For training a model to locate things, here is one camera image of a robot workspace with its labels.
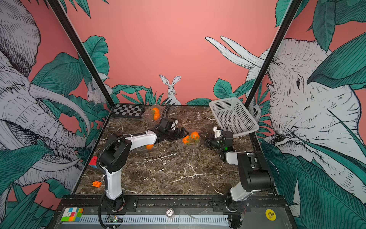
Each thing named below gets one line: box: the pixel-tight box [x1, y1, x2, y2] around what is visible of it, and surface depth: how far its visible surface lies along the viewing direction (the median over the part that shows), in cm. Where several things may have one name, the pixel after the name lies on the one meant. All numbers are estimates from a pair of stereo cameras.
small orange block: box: [91, 180, 102, 188], surface depth 80 cm
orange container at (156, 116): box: [153, 112, 161, 121], surface depth 109 cm
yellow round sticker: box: [264, 208, 277, 221], surface depth 73 cm
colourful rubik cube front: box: [60, 207, 84, 222], surface depth 69 cm
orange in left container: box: [152, 107, 161, 116], surface depth 113 cm
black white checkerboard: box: [110, 103, 145, 119], surface depth 114 cm
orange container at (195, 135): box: [190, 131, 200, 140], surface depth 95 cm
